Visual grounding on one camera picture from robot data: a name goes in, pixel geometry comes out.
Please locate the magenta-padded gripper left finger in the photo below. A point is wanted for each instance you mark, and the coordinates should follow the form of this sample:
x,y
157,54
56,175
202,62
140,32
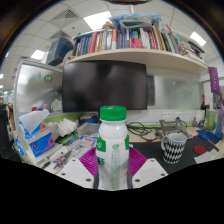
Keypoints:
x,y
75,173

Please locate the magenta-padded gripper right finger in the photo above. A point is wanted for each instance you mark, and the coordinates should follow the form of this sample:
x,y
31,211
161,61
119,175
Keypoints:
x,y
150,171

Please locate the white bottle with green cap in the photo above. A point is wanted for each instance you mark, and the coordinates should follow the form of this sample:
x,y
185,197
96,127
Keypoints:
x,y
112,150

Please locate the black desk mat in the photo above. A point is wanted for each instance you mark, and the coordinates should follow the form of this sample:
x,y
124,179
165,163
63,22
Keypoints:
x,y
153,151

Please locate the black and white checkered mug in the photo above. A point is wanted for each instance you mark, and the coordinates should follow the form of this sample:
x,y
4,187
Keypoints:
x,y
175,150

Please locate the blue tissue box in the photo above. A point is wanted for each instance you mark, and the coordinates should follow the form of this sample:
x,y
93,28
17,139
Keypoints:
x,y
41,143

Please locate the grey metal laptop stand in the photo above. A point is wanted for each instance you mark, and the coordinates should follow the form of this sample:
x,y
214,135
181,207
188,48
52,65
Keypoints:
x,y
173,128

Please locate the flat round red coaster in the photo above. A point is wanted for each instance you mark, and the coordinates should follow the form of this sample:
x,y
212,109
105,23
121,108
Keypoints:
x,y
200,149

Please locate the white paper napkin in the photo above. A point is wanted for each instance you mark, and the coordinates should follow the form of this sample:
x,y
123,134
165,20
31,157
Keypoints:
x,y
205,157

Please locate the dark wine bottle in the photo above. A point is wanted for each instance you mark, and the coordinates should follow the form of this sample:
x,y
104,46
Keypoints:
x,y
203,108

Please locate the black computer monitor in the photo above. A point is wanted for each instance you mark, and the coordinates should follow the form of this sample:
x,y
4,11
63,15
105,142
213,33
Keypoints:
x,y
103,85

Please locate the purple hanging flag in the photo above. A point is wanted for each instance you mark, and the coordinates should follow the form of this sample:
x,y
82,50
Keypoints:
x,y
214,80

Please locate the dark blue box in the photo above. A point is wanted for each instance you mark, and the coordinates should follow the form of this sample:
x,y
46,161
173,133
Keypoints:
x,y
59,50

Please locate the ceiling lights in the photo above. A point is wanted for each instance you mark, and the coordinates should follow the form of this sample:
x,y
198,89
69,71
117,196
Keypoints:
x,y
98,19

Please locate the white wall socket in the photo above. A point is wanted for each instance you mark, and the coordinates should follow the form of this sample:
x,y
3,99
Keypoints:
x,y
189,117
167,116
179,116

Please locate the wall shelf with books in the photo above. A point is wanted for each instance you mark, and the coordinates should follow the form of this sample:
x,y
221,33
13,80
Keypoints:
x,y
140,56

